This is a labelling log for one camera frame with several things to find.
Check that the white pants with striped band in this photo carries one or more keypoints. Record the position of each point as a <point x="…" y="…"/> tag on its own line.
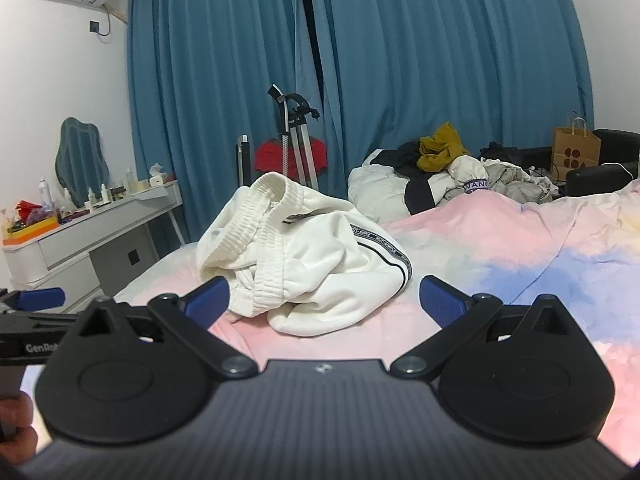
<point x="305" y="255"/>

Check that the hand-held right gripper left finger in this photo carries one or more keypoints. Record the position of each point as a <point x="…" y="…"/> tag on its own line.
<point x="209" y="302"/>

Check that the white dressing table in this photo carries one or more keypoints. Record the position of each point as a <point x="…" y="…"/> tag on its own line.
<point x="95" y="245"/>

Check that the red cloth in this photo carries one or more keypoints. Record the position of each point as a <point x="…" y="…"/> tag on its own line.
<point x="272" y="157"/>

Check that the orange tray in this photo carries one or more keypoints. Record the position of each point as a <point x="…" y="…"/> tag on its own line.
<point x="30" y="230"/>

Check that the white spray bottle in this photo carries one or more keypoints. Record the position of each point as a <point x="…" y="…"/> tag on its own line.
<point x="45" y="192"/>

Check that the mustard yellow garment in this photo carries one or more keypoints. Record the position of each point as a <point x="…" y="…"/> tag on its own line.
<point x="442" y="147"/>

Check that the black sofa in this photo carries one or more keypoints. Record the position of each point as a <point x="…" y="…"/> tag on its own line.
<point x="607" y="157"/>

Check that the tissue box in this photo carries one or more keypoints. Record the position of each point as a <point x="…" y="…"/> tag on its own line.
<point x="157" y="177"/>

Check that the pastel tie-dye blanket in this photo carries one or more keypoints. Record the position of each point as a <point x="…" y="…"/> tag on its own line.
<point x="525" y="255"/>

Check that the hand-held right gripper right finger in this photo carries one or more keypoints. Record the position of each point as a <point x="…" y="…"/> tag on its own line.
<point x="442" y="301"/>

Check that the folded black and white frame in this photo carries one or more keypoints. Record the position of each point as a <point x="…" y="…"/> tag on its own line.
<point x="243" y="160"/>

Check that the small white bottle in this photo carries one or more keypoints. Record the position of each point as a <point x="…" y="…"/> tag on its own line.
<point x="130" y="180"/>

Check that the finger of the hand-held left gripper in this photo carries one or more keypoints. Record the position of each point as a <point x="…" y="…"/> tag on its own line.
<point x="42" y="298"/>

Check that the grey garment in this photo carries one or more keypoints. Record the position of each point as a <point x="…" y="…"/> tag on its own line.
<point x="522" y="182"/>

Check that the black garment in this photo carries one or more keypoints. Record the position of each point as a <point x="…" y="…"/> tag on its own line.
<point x="402" y="165"/>

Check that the brown paper bag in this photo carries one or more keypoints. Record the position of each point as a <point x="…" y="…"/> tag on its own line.
<point x="575" y="149"/>

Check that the wavy-edged mirror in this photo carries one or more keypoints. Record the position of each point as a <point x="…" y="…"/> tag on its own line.
<point x="80" y="160"/>

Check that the person's left hand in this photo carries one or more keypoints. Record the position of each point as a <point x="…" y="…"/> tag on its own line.
<point x="15" y="425"/>

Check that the garment steamer stand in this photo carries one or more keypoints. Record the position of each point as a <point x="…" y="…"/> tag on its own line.
<point x="295" y="130"/>

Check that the white jacket with purple band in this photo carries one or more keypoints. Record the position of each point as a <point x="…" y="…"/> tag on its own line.
<point x="472" y="177"/>

